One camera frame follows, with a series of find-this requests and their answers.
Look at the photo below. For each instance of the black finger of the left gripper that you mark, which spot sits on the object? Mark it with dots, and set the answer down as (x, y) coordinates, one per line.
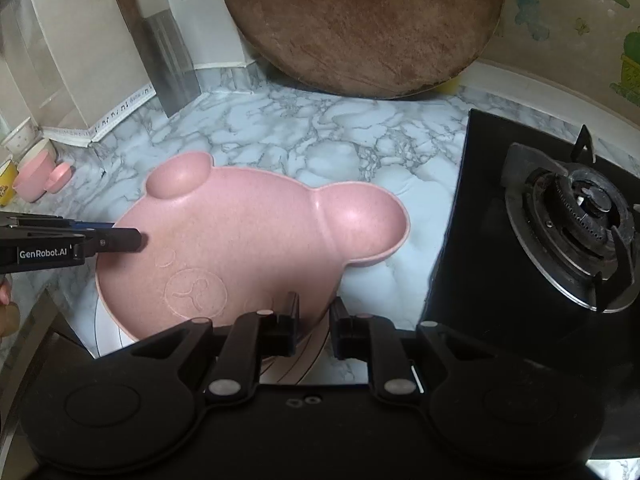
(111, 240)
(17, 220)

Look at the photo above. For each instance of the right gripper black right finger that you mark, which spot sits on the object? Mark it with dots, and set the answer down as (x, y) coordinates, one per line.
(375, 341)

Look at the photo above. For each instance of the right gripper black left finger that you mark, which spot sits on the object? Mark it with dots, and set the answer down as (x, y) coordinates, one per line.
(253, 337)

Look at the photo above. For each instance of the pink round bowl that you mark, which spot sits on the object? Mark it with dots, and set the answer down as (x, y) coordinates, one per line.
(30, 181)

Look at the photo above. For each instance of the white floral plate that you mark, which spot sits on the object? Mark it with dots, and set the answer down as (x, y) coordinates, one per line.
(285, 371)

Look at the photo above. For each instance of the pink bear-shaped plate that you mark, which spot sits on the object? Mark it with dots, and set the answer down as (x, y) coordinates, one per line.
(223, 241)

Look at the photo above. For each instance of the pink heart dish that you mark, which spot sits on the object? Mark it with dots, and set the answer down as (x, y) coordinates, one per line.
(58, 178)

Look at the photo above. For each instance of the cream round bowl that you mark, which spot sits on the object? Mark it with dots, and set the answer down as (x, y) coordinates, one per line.
(43, 145)

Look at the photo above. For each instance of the person's left hand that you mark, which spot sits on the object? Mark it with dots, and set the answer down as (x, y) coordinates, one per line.
(10, 316)

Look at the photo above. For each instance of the yellow ceramic bowl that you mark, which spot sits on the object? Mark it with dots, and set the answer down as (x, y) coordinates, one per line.
(8, 174)

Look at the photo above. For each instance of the white floral bowl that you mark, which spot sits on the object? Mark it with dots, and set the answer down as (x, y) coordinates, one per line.
(21, 138)

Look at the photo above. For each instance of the black gas stove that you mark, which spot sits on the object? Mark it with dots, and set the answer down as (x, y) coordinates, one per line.
(541, 260)

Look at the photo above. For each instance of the round wooden cutting board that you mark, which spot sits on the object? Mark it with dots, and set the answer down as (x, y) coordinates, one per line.
(375, 49)

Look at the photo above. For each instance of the cleaver with wooden handle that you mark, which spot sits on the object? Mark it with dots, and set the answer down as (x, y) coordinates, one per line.
(164, 55)

